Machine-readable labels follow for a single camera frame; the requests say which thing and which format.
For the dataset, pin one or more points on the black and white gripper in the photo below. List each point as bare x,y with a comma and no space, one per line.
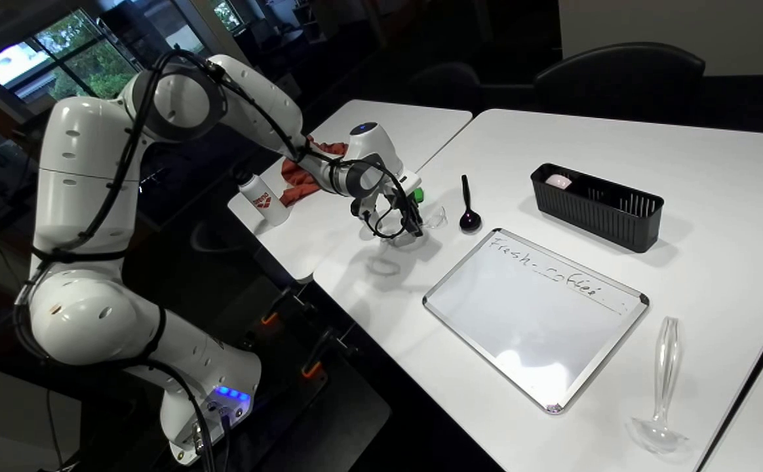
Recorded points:
377,191

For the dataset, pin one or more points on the transparent plastic spoon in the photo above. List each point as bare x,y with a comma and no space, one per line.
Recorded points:
434,216
655,431

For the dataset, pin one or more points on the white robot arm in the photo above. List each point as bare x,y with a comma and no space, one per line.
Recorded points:
78,313

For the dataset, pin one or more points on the black plastic spoon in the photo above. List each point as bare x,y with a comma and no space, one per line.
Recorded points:
470,222

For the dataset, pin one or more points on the pink object in rack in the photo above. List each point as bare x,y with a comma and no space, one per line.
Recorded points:
559,181

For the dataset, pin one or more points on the black plastic rack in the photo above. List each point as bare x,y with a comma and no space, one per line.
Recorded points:
603,209

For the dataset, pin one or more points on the green rectangular block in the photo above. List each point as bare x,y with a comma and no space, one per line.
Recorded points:
419,194

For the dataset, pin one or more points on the red cloth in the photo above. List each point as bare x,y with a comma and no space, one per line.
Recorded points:
301,181

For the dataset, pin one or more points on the white cup with red print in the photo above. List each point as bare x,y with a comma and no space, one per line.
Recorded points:
257,191

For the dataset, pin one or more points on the orange clamp on table edge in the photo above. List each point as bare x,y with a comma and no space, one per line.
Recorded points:
329,342

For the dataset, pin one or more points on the black office chair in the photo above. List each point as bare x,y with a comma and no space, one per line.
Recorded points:
626,76

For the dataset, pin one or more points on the small whiteboard with metal frame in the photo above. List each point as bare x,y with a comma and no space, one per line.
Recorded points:
543,320

